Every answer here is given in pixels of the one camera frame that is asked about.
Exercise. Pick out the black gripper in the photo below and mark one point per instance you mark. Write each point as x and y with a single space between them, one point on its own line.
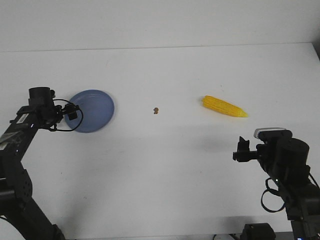
281 156
42 100

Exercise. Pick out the blue round plate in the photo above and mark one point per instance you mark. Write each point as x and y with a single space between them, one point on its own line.
96 110

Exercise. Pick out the yellow corn cob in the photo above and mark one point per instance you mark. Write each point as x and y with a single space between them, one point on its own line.
223 107

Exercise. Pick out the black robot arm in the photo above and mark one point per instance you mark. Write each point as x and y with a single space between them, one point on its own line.
17 206
301 201

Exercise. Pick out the black device at table edge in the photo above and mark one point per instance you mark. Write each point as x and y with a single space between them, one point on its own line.
257 231

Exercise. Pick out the small brown scrap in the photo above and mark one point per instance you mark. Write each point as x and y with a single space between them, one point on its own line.
155 110

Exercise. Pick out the white object at table edge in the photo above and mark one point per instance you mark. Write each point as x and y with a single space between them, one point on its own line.
222 237

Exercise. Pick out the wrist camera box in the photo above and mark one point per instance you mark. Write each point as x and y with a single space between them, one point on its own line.
260 133

